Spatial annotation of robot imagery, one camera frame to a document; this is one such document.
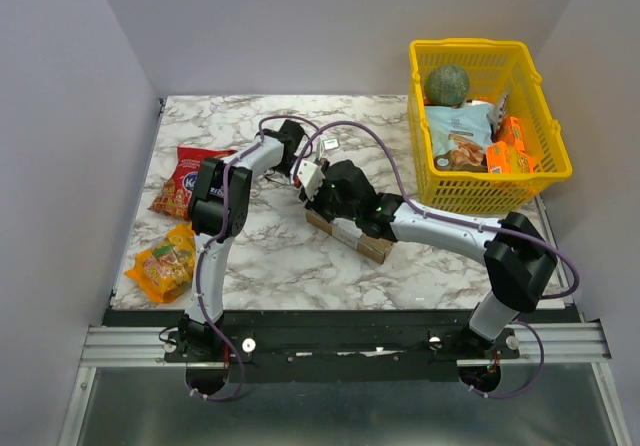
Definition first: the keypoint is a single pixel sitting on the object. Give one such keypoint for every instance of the yellow plastic basket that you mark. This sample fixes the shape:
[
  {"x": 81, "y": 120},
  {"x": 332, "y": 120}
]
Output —
[{"x": 493, "y": 67}]

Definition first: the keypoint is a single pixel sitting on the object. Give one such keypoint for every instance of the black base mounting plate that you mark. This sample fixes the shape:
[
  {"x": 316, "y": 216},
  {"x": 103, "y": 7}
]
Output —
[{"x": 335, "y": 347}]

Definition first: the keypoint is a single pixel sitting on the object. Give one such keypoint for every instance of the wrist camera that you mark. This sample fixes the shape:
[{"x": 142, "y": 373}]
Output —
[
  {"x": 308, "y": 179},
  {"x": 327, "y": 145}
]

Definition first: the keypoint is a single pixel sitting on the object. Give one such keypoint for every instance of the orange candy box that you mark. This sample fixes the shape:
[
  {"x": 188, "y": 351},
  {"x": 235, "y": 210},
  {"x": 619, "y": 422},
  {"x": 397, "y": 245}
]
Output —
[
  {"x": 503, "y": 158},
  {"x": 511, "y": 134}
]

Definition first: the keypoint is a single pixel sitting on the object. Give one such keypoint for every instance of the silver foil packet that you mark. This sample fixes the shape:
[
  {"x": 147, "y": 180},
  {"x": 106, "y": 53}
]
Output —
[{"x": 499, "y": 111}]

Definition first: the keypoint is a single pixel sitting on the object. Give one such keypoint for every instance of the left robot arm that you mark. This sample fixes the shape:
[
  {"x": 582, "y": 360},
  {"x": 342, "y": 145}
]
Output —
[{"x": 218, "y": 211}]

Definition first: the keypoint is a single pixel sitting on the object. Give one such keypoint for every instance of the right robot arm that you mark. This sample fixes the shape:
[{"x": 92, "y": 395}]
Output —
[{"x": 518, "y": 264}]

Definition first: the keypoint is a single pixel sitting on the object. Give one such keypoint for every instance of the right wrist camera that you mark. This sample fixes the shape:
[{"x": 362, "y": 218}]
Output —
[{"x": 308, "y": 179}]

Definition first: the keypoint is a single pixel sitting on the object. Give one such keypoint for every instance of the orange gummy candy bag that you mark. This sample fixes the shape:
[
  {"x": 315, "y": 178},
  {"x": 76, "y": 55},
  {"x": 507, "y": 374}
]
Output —
[{"x": 165, "y": 270}]

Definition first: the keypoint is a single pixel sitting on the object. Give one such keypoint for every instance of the red snack bag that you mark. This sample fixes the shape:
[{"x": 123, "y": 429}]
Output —
[{"x": 175, "y": 195}]

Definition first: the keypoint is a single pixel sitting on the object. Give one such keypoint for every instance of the brown cardboard express box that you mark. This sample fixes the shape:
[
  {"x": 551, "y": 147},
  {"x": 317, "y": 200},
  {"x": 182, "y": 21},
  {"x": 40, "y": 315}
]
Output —
[{"x": 346, "y": 232}]

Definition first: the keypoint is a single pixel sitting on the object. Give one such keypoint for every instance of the green melon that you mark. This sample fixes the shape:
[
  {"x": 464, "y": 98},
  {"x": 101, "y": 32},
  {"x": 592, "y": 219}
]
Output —
[{"x": 447, "y": 85}]

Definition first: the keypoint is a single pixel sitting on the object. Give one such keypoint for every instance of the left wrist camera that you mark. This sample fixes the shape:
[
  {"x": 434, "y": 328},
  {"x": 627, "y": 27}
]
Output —
[{"x": 327, "y": 145}]

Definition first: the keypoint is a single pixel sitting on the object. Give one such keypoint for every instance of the light blue snack bag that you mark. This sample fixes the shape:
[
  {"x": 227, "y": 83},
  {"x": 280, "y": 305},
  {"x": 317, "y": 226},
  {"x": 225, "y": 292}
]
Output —
[{"x": 460, "y": 137}]

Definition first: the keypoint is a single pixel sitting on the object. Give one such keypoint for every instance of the aluminium rail frame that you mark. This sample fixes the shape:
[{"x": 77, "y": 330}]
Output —
[{"x": 137, "y": 340}]

